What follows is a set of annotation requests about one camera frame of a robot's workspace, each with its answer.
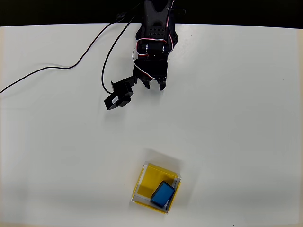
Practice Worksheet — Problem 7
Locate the blue block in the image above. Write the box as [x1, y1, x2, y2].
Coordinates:
[150, 180, 176, 209]

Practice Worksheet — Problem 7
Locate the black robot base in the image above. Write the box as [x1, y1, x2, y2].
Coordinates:
[135, 7, 187, 52]

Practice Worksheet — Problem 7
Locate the yellow box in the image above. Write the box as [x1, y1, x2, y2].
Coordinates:
[130, 161, 182, 215]

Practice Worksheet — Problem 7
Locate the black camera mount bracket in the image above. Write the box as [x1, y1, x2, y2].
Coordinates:
[110, 75, 139, 93]

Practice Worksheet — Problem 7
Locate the black camera cable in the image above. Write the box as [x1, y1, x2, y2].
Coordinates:
[0, 11, 143, 95]

